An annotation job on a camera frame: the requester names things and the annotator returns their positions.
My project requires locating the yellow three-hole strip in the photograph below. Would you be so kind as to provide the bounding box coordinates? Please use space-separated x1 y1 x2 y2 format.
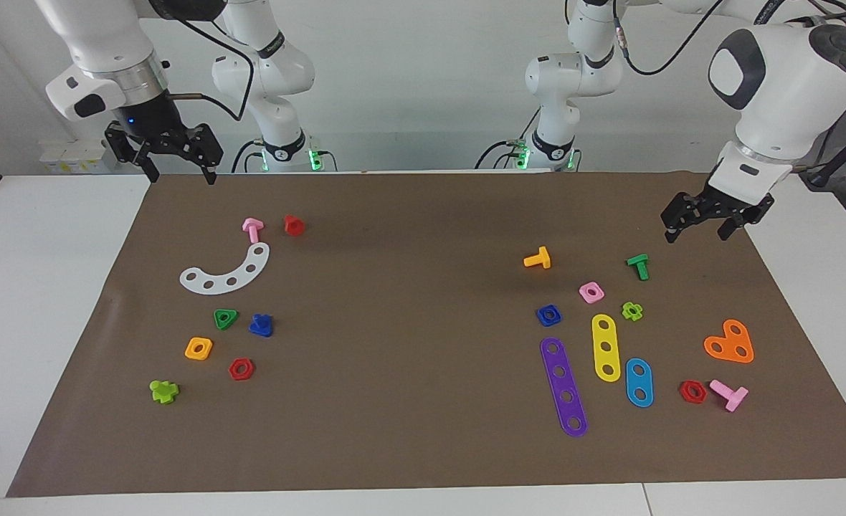
591 314 622 383

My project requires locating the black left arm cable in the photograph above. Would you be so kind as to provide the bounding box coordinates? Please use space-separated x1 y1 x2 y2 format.
613 0 846 76

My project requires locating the white power strip box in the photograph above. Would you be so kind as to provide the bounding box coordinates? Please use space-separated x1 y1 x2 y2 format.
39 140 119 174

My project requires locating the orange heart-shaped plate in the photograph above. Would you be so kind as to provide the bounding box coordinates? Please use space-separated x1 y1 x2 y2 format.
703 319 755 364

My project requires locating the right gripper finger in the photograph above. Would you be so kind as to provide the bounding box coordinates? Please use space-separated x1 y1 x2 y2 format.
186 123 224 186
104 122 161 183

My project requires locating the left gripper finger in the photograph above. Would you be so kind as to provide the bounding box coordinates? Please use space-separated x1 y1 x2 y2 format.
661 192 698 244
717 208 757 242

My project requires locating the brown table mat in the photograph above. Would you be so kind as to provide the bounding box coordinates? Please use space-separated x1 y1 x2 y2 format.
6 171 846 497

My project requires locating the black right base cable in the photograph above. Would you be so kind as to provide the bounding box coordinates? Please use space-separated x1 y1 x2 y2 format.
232 138 266 173

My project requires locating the black base cable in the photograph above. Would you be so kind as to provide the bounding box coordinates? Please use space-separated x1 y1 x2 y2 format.
232 138 266 173
475 138 533 171

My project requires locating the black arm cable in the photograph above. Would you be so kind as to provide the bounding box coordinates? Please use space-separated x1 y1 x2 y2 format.
613 0 846 76
161 7 255 121

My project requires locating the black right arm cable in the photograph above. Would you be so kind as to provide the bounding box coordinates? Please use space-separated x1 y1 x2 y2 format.
161 7 255 121

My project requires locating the purple four-hole strip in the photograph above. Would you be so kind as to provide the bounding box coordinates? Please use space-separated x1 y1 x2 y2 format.
540 337 589 438

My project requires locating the white curved perforated strip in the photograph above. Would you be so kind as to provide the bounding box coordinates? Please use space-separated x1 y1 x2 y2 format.
179 242 271 295

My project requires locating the black left base cable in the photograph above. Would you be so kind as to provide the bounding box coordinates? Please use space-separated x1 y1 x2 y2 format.
475 138 533 171

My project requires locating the blue two-hole strip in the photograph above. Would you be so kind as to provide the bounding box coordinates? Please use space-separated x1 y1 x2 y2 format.
624 358 655 409

